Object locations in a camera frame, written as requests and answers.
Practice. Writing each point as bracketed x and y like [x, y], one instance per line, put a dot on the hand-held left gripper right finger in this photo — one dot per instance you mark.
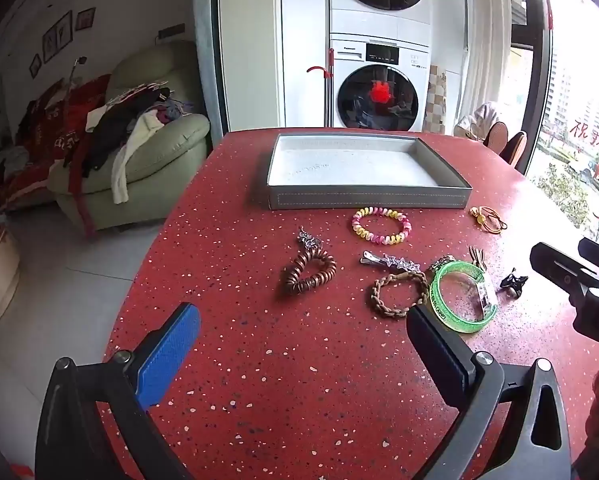
[442, 355]

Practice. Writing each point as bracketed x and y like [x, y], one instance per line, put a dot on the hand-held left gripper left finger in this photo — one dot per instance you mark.
[172, 355]

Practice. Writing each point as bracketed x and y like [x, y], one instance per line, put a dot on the black claw clip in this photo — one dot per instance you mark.
[512, 281]

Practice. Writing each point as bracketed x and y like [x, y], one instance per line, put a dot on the green translucent bangle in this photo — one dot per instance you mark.
[435, 287]

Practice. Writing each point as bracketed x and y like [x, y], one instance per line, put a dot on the silver star hair clip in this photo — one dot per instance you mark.
[399, 264]

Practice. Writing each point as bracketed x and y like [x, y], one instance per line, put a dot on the grey jewelry tray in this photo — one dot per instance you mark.
[359, 197]

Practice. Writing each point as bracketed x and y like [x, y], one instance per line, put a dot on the beige loop hair clip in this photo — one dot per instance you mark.
[477, 255]

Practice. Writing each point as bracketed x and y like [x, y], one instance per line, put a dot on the crystal charm ornament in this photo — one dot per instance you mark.
[442, 261]

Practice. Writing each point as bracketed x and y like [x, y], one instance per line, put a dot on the brown chair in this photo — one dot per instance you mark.
[517, 150]
[497, 137]

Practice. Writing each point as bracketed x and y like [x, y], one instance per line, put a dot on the red window decals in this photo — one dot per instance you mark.
[587, 132]

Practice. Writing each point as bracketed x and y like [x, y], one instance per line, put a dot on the beige cloth bag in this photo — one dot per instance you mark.
[479, 117]

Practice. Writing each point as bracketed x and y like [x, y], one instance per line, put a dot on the green armchair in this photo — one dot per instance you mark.
[179, 145]

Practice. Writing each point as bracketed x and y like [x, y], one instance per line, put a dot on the pile of clothes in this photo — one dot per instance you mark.
[109, 135]

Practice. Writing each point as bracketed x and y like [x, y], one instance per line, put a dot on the red printed blanket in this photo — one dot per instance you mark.
[49, 130]

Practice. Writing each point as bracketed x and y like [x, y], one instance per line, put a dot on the white washing machine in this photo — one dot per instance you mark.
[349, 60]

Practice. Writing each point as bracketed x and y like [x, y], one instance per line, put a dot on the white laundry cabinet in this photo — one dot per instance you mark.
[304, 35]

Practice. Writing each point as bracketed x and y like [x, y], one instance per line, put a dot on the tilted picture frame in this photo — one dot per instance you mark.
[35, 65]

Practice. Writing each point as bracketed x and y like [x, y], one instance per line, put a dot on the dark picture frame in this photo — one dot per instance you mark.
[49, 44]

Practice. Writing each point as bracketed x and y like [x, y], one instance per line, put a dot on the tall picture frame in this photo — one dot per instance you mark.
[63, 27]

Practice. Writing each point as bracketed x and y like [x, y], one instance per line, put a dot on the small picture frame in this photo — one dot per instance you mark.
[85, 19]

